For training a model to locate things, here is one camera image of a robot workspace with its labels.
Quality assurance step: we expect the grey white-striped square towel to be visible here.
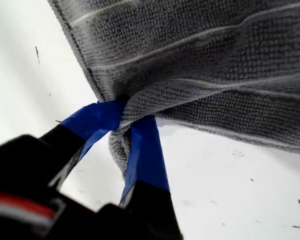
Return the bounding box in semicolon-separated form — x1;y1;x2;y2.
47;0;300;181

